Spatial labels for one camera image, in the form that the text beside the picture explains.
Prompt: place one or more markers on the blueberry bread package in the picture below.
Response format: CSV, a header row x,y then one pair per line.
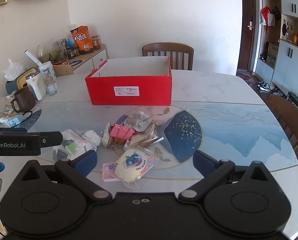
x,y
132,166

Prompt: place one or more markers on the red cardboard box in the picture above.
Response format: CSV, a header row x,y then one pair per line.
x,y
139,81

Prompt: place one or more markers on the yellow tissue box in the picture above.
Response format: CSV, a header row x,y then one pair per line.
x,y
19,82

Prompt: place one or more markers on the white blue wall cabinet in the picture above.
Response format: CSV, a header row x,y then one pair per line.
x,y
277,62

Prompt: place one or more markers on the white printed sachet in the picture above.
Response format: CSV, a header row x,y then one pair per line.
x,y
138,121

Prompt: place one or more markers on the silver foil snack bag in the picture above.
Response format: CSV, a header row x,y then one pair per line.
x,y
144,139

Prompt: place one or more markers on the brown wooden chair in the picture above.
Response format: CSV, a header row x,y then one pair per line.
x,y
180,55
287,116

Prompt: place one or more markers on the brown wooden chair right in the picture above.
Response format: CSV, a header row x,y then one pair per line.
x,y
287,116

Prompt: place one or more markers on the white side cabinet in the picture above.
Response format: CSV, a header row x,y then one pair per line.
x,y
82,64

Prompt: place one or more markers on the white tissue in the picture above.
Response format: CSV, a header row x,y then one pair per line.
x,y
92,137

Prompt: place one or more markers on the cartoon printed cup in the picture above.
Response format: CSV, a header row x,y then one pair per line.
x,y
46,69

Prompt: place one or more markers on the clear glass bottle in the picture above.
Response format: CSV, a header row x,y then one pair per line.
x,y
50,85

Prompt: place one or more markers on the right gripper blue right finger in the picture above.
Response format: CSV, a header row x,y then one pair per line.
x,y
204,163

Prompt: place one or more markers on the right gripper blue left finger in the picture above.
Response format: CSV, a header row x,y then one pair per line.
x,y
85,163

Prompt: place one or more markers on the sneakers on floor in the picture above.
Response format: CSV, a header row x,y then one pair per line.
x,y
264,86

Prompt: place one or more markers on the white thermos cup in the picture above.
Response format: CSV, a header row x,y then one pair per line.
x,y
36,85

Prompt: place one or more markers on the brown mug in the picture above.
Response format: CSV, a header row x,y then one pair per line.
x,y
23,100

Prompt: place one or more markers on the orange snack bag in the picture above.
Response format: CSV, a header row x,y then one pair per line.
x,y
82,39

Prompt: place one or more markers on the brown wooden chair far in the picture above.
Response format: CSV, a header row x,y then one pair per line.
x,y
180,55

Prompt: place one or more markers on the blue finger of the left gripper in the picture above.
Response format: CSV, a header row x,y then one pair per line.
x,y
18,130
50,139

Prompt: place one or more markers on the red lid jar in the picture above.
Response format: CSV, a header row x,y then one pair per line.
x,y
96,42

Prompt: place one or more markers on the glass terrarium bowl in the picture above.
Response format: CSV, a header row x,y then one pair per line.
x,y
51,50

